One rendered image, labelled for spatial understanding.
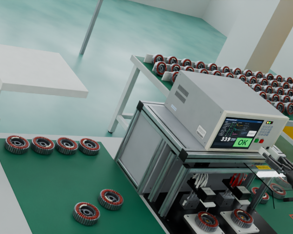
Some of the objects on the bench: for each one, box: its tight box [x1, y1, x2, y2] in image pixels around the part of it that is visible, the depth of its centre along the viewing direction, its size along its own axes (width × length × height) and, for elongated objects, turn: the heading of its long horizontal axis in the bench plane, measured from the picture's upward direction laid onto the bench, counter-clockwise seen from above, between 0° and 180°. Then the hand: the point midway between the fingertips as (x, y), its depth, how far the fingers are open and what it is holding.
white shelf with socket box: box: [0, 43, 89, 147], centre depth 214 cm, size 35×37×46 cm
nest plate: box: [184, 214, 225, 234], centre depth 230 cm, size 15×15×1 cm
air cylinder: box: [179, 194, 200, 209], centre depth 239 cm, size 5×8×6 cm
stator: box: [231, 208, 253, 228], centre depth 244 cm, size 11×11×4 cm
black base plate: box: [143, 189, 278, 234], centre depth 239 cm, size 47×64×2 cm
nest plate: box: [220, 211, 260, 234], centre depth 245 cm, size 15×15×1 cm
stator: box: [250, 187, 269, 204], centre depth 278 cm, size 11×11×4 cm
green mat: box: [0, 138, 166, 234], centre depth 215 cm, size 94×61×1 cm, turn 174°
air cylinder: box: [215, 192, 234, 207], centre depth 254 cm, size 5×8×6 cm
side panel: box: [114, 108, 166, 195], centre depth 240 cm, size 28×3×32 cm, turn 174°
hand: (268, 152), depth 228 cm, fingers open, 6 cm apart
